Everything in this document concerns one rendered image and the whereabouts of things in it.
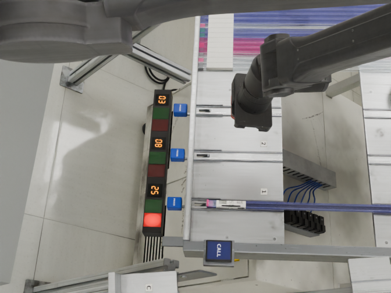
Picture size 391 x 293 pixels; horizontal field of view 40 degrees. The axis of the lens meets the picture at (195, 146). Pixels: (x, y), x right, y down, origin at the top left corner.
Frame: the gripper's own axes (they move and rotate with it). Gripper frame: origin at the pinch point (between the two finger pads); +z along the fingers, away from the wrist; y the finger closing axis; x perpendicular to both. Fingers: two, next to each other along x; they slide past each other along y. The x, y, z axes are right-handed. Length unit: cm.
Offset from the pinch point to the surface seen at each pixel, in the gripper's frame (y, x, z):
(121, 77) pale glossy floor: 60, 27, 90
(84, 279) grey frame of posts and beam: -23, 30, 51
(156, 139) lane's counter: 3.5, 15.0, 19.3
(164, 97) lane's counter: 14.3, 13.7, 19.2
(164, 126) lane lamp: 6.8, 13.4, 19.0
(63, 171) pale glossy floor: 16, 42, 80
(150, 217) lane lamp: -14.2, 15.3, 19.1
